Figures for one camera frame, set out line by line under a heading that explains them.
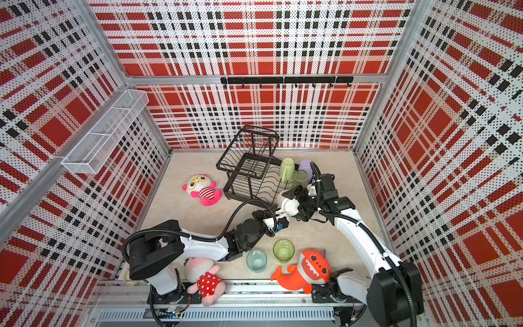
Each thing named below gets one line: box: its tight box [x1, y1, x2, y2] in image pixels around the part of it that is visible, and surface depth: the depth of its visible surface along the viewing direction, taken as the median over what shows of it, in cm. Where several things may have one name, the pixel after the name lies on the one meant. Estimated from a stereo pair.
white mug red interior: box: [275, 190, 300, 216], surface depth 76 cm
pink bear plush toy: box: [183, 256, 227, 308], surface depth 73 cm
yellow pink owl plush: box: [182, 173, 223, 207], surface depth 98 cm
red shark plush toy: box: [271, 249, 332, 295], surface depth 74 cm
